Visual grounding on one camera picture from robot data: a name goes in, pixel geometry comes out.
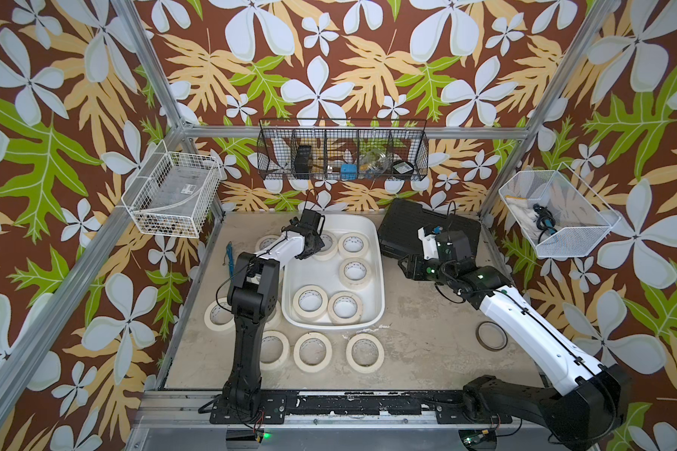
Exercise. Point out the blue item in basket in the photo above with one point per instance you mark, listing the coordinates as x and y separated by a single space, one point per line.
348 171

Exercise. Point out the white plastic storage box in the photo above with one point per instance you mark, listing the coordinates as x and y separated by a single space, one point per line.
325 274

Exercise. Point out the white wire basket left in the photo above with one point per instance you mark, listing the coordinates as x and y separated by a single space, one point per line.
173 193

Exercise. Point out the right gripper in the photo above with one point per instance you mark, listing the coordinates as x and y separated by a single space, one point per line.
414 266

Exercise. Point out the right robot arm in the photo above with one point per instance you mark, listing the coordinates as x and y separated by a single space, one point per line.
586 399

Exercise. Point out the white mesh basket right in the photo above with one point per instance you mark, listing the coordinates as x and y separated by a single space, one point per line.
558 212

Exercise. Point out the black wire basket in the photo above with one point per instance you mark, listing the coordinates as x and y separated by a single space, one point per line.
381 149

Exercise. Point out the black plastic tool case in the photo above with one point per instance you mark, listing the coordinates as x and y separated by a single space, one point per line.
397 233

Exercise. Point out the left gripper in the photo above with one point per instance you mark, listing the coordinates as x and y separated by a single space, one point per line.
320 244

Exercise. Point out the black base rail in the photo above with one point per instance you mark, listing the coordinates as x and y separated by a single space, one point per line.
446 406

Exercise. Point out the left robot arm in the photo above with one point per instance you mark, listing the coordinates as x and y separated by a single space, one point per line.
252 297

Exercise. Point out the masking tape roll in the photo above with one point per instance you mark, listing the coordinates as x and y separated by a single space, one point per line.
312 352
218 317
310 303
355 274
265 242
345 308
330 246
275 319
353 245
365 353
275 348

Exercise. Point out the black box in basket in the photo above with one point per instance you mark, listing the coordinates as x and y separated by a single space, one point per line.
303 161

